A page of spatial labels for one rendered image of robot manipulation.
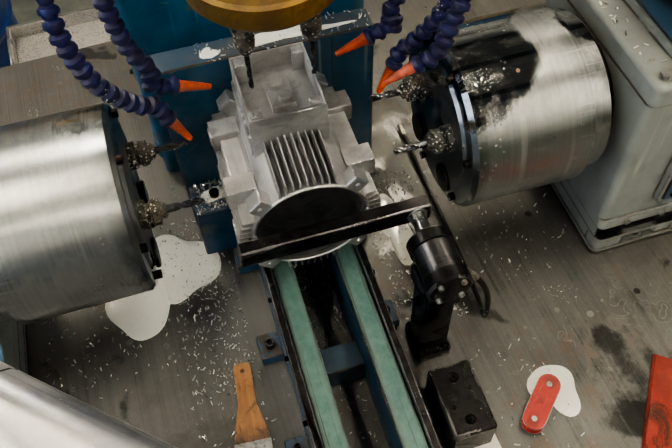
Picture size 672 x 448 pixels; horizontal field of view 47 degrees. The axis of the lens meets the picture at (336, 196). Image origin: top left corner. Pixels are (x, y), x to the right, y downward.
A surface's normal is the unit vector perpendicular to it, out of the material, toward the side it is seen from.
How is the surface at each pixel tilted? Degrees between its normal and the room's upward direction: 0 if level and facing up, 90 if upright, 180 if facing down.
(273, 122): 90
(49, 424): 12
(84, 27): 0
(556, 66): 25
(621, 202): 89
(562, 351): 0
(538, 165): 84
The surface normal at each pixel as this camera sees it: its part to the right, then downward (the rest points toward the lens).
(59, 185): 0.10, -0.22
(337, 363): -0.03, -0.59
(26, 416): 0.04, -0.74
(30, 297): 0.29, 0.70
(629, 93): -0.96, 0.25
